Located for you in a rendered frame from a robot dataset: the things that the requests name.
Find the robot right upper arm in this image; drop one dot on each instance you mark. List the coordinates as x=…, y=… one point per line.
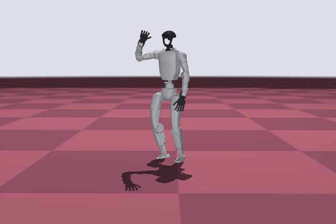
x=149, y=55

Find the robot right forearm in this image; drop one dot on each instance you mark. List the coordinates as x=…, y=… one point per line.
x=138, y=51

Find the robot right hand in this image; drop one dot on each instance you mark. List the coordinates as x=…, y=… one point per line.
x=143, y=37

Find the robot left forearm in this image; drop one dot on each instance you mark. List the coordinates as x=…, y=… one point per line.
x=185, y=82

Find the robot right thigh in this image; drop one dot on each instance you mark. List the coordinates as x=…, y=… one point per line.
x=155, y=111

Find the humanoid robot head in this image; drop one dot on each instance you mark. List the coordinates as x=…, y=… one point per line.
x=169, y=35

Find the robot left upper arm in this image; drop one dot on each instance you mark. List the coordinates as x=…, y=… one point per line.
x=183, y=61

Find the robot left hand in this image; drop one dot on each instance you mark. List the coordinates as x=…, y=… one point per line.
x=179, y=102

